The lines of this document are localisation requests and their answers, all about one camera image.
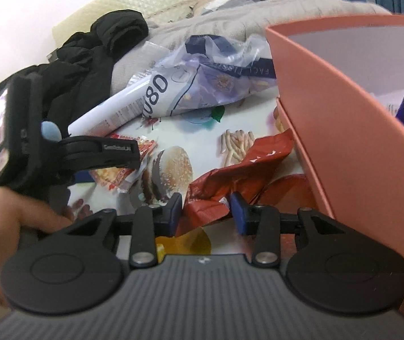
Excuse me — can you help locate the person's left hand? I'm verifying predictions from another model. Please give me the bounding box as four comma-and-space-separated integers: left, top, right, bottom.
0, 188, 93, 308

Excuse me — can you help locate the small red white packet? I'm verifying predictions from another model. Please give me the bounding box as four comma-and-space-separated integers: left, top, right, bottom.
90, 134, 158, 192

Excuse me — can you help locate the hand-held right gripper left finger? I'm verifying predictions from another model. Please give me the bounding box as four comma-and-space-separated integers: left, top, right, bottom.
59, 193, 183, 269

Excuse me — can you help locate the grey duvet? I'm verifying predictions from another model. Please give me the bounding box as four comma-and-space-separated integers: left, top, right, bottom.
111, 0, 394, 93

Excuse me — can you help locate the black puffer jacket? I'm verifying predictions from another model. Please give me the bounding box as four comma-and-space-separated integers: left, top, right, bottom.
28, 10, 149, 142

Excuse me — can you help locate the clear blue printed plastic bag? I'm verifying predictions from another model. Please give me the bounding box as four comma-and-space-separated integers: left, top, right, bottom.
127, 35, 277, 117

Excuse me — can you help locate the cream quilted headboard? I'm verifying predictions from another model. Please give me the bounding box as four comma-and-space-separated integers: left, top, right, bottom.
52, 0, 263, 46

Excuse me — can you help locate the white blue plush penguin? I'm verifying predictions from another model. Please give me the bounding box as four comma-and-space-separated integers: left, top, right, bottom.
42, 121, 62, 142

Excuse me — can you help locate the shiny red snack packet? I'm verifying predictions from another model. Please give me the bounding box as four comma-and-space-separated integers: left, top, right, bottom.
184, 129, 295, 236

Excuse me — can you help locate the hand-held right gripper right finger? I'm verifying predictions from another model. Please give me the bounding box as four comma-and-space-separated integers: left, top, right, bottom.
231, 191, 349, 268

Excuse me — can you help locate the white rolled package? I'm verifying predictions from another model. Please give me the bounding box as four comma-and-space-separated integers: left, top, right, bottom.
68, 74, 169, 138

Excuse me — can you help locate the food printed tablecloth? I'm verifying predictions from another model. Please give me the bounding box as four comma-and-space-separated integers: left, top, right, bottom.
64, 88, 316, 256

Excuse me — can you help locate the pink cardboard box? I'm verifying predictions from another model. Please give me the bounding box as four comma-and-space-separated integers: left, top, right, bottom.
265, 13, 404, 326

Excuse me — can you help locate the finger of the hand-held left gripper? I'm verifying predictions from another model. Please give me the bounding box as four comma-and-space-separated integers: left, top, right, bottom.
59, 136, 141, 185

